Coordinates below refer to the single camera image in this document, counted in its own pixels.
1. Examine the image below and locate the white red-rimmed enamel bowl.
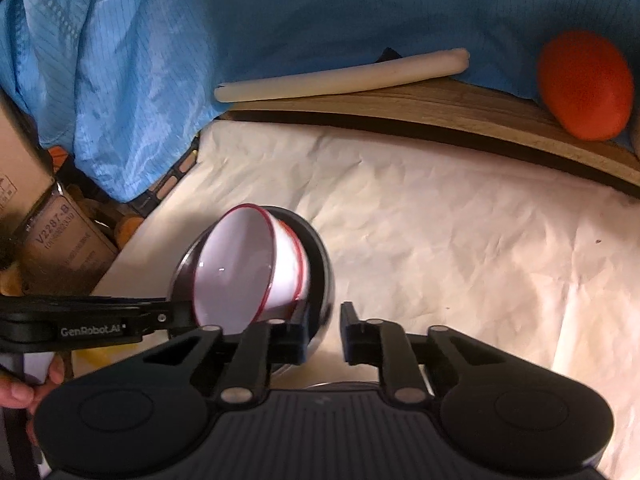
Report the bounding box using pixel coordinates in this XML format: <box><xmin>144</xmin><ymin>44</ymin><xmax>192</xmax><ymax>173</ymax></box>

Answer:
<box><xmin>192</xmin><ymin>205</ymin><xmax>302</xmax><ymax>328</ymax></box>
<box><xmin>267</xmin><ymin>216</ymin><xmax>313</xmax><ymax>311</ymax></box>

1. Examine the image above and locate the large stainless steel bowl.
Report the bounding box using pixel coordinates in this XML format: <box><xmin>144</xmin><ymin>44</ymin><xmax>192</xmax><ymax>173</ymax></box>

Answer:
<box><xmin>170</xmin><ymin>206</ymin><xmax>335</xmax><ymax>361</ymax></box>

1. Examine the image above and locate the person's left hand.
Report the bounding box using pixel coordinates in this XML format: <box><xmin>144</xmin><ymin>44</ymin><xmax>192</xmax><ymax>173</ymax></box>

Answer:
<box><xmin>0</xmin><ymin>355</ymin><xmax>66</xmax><ymax>408</ymax></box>

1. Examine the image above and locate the white rolling pin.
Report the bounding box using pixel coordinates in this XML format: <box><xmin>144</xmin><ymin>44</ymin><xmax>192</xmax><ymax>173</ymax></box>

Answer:
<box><xmin>214</xmin><ymin>47</ymin><xmax>471</xmax><ymax>103</ymax></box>

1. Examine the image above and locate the labelled cardboard box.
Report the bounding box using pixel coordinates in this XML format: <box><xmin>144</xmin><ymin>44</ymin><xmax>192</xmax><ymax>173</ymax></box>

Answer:
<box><xmin>12</xmin><ymin>182</ymin><xmax>121</xmax><ymax>296</ymax></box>

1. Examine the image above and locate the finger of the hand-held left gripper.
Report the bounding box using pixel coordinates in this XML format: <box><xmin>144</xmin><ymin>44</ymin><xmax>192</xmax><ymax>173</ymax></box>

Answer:
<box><xmin>122</xmin><ymin>299</ymin><xmax>197</xmax><ymax>338</ymax></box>

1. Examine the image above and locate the orange-red round fruit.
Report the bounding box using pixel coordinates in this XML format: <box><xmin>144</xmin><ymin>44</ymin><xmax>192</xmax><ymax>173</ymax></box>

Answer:
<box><xmin>537</xmin><ymin>30</ymin><xmax>635</xmax><ymax>142</ymax></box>

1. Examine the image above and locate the white table cloth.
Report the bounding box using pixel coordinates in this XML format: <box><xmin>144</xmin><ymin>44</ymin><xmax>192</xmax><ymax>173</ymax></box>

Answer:
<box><xmin>70</xmin><ymin>120</ymin><xmax>640</xmax><ymax>480</ymax></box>

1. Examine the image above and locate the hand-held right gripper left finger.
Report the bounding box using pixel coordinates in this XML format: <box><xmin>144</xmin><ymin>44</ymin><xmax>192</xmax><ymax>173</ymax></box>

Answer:
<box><xmin>142</xmin><ymin>305</ymin><xmax>311</xmax><ymax>403</ymax></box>

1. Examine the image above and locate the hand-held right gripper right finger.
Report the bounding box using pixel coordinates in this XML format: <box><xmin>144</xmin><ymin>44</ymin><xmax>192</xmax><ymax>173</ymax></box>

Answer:
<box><xmin>341</xmin><ymin>302</ymin><xmax>503</xmax><ymax>403</ymax></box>

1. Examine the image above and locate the orange rounded object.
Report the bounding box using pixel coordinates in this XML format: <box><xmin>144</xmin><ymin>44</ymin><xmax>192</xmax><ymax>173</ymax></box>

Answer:
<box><xmin>114</xmin><ymin>215</ymin><xmax>147</xmax><ymax>248</ymax></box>

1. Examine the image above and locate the wooden board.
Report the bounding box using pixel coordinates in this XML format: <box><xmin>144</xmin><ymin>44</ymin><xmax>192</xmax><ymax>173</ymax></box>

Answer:
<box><xmin>215</xmin><ymin>77</ymin><xmax>640</xmax><ymax>196</ymax></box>

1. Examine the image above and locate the brown cardboard box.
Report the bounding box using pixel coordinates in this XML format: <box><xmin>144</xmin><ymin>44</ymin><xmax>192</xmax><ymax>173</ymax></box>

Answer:
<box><xmin>0</xmin><ymin>92</ymin><xmax>56</xmax><ymax>233</ymax></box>

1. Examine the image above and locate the yellow object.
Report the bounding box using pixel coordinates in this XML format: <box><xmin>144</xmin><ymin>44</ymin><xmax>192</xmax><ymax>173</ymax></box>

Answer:
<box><xmin>75</xmin><ymin>350</ymin><xmax>121</xmax><ymax>368</ymax></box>

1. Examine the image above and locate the stainless steel plate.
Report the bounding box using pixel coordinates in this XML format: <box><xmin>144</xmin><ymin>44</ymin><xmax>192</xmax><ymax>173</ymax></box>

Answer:
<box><xmin>300</xmin><ymin>377</ymin><xmax>386</xmax><ymax>393</ymax></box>

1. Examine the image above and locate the black plastic crate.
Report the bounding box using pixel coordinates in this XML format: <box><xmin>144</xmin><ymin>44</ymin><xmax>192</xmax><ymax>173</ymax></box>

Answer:
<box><xmin>129</xmin><ymin>142</ymin><xmax>202</xmax><ymax>217</ymax></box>

